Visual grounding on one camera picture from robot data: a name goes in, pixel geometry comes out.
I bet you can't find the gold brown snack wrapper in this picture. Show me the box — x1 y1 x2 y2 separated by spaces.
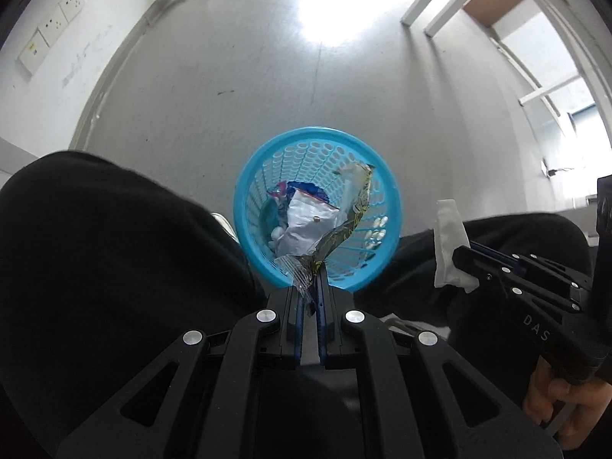
275 163 376 316

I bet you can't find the blue plastic bag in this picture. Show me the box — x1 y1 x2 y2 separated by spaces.
268 181 330 206

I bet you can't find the person's left leg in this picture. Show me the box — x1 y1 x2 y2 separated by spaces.
0 150 269 459

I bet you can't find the white wall socket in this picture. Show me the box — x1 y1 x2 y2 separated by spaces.
38 7 66 47
58 0 86 22

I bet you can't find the white shoe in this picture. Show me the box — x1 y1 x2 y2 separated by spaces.
210 213 240 244

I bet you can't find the white tissue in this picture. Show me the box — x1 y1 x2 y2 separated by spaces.
433 198 480 295

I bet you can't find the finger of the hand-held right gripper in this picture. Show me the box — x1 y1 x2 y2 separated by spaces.
471 243 594 290
452 246 594 314

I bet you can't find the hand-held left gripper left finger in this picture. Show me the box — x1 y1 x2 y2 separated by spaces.
57 287 308 459

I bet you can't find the person's right leg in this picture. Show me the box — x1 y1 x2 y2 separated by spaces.
354 213 598 407

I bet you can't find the person's right hand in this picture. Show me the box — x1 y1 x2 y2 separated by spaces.
521 358 612 450

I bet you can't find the white knotted plastic bag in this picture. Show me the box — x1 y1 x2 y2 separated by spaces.
268 222 290 249

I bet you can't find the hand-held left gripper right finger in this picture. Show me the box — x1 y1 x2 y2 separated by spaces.
314 264 562 459

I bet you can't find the blue plastic mesh basket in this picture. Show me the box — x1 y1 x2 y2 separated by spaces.
233 127 399 293

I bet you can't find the person's leg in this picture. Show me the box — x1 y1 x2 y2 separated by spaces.
0 150 269 459
354 213 598 407

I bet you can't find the white wall plate yellow sticker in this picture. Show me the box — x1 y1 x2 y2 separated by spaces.
19 29 51 75

